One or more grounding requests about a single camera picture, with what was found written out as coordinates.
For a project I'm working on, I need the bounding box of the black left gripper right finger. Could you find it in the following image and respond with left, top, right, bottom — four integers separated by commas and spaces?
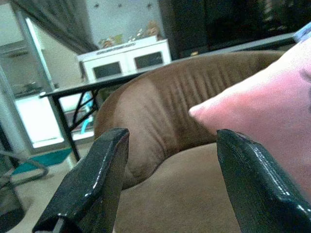
216, 129, 311, 233

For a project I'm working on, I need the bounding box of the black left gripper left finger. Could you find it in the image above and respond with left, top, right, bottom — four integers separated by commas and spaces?
32, 128, 130, 233

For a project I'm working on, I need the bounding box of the pink pillow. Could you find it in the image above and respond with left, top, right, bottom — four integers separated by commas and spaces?
189, 38, 311, 198

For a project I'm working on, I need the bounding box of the teal floor mat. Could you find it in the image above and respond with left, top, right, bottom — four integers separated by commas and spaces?
11, 147, 73, 176

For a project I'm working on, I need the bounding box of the brown fabric sofa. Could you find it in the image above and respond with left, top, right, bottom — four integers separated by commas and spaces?
93, 50, 302, 233

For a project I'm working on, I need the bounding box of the black folding table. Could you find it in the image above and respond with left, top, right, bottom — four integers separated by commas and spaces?
39, 32, 302, 162

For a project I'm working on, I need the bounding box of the glass sliding door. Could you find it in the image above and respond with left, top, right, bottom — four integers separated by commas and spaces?
0, 9, 95, 149

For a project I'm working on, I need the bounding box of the white cabinet with glass doors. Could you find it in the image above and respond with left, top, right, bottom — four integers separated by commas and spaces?
77, 38, 172, 82

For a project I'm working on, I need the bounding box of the grey curtain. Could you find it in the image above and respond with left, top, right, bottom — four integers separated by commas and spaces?
12, 0, 98, 55

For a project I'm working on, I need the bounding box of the stuffed toy figure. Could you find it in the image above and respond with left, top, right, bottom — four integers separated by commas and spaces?
145, 20, 162, 39

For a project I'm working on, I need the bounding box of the dark tall cabinet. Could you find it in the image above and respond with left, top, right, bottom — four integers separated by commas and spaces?
157, 0, 311, 60

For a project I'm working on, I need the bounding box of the metal chair frame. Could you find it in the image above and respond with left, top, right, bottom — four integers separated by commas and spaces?
0, 148, 49, 195

